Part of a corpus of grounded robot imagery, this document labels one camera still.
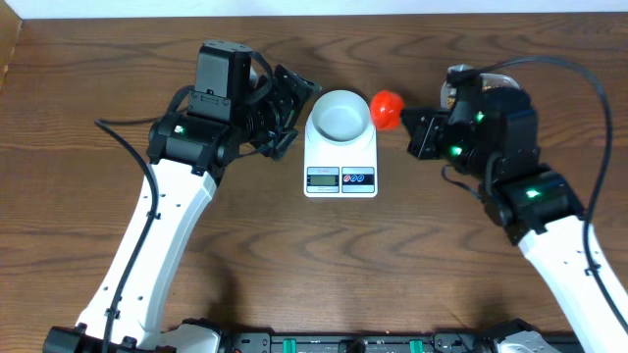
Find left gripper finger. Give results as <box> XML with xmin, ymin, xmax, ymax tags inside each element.
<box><xmin>274</xmin><ymin>65</ymin><xmax>322</xmax><ymax>98</ymax></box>
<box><xmin>268</xmin><ymin>129</ymin><xmax>298</xmax><ymax>161</ymax></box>

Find orange measuring scoop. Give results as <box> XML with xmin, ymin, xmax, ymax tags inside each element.
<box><xmin>370</xmin><ymin>90</ymin><xmax>404</xmax><ymax>130</ymax></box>

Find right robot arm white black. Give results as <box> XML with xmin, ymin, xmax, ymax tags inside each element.
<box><xmin>400</xmin><ymin>86</ymin><xmax>627</xmax><ymax>352</ymax></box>

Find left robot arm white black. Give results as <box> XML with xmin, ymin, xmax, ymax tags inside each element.
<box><xmin>43</xmin><ymin>40</ymin><xmax>320</xmax><ymax>352</ymax></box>

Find grey white bowl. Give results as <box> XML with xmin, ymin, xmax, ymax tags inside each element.
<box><xmin>308</xmin><ymin>90</ymin><xmax>373</xmax><ymax>144</ymax></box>

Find white digital kitchen scale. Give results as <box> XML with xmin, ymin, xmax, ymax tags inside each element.
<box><xmin>303</xmin><ymin>121</ymin><xmax>379</xmax><ymax>198</ymax></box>

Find yellow soybeans in container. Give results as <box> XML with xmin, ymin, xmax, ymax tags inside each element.
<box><xmin>442</xmin><ymin>81</ymin><xmax>497</xmax><ymax>109</ymax></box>

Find clear plastic container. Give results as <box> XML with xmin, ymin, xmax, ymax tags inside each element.
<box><xmin>440</xmin><ymin>74</ymin><xmax>520</xmax><ymax>109</ymax></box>

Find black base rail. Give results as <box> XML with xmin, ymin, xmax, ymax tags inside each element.
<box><xmin>219</xmin><ymin>332</ymin><xmax>477</xmax><ymax>353</ymax></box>

